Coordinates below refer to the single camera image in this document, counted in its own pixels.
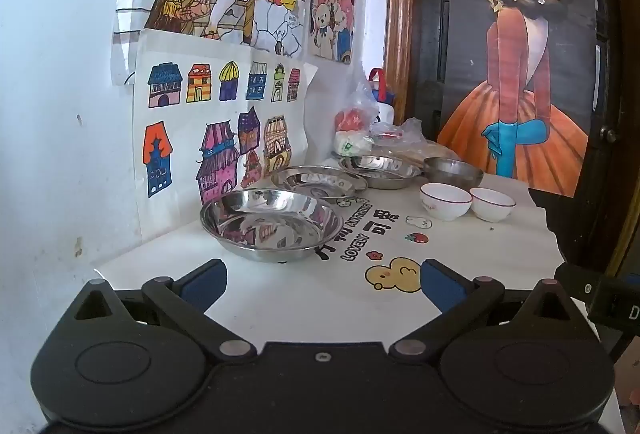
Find black door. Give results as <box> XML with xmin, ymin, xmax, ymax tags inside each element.
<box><xmin>404</xmin><ymin>0</ymin><xmax>640</xmax><ymax>287</ymax></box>

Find white buns in plastic bag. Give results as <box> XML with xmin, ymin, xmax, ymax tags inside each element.
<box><xmin>333</xmin><ymin>130</ymin><xmax>376</xmax><ymax>159</ymax></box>

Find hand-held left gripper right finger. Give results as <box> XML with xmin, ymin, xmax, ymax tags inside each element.
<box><xmin>387</xmin><ymin>258</ymin><xmax>576</xmax><ymax>362</ymax></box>

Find wooden door frame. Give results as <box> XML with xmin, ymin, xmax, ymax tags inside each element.
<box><xmin>383</xmin><ymin>0</ymin><xmax>417</xmax><ymax>127</ymax></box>

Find coloured houses drawing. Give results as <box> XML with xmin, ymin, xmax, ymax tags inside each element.
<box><xmin>131</xmin><ymin>28</ymin><xmax>320</xmax><ymax>239</ymax></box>

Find red food in plastic bag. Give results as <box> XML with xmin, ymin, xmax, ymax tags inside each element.
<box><xmin>334</xmin><ymin>81</ymin><xmax>381</xmax><ymax>135</ymax></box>

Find wall poster with orange dress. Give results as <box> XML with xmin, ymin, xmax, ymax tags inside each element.
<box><xmin>437</xmin><ymin>0</ymin><xmax>599</xmax><ymax>199</ymax></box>

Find white bottle with red handle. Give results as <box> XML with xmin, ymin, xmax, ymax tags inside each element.
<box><xmin>368</xmin><ymin>68</ymin><xmax>399</xmax><ymax>125</ymax></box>

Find steel plate with sticker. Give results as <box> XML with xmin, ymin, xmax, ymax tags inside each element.
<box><xmin>270</xmin><ymin>165</ymin><xmax>368</xmax><ymax>205</ymax></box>

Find white bowl with red rim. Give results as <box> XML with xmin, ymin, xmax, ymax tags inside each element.
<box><xmin>419</xmin><ymin>183</ymin><xmax>474</xmax><ymax>222</ymax></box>
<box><xmin>470</xmin><ymin>187</ymin><xmax>517</xmax><ymax>223</ymax></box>

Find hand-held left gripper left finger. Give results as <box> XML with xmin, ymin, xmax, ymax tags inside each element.
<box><xmin>74</xmin><ymin>258</ymin><xmax>258</xmax><ymax>362</ymax></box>

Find steel bowl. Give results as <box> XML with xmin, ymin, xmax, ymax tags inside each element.
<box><xmin>423</xmin><ymin>157</ymin><xmax>485</xmax><ymax>191</ymax></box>

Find large deep steel plate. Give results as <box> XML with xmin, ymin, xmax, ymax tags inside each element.
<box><xmin>199</xmin><ymin>189</ymin><xmax>345</xmax><ymax>263</ymax></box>

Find flatbread in plastic bag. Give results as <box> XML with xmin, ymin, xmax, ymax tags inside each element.
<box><xmin>369</xmin><ymin>118</ymin><xmax>453</xmax><ymax>167</ymax></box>

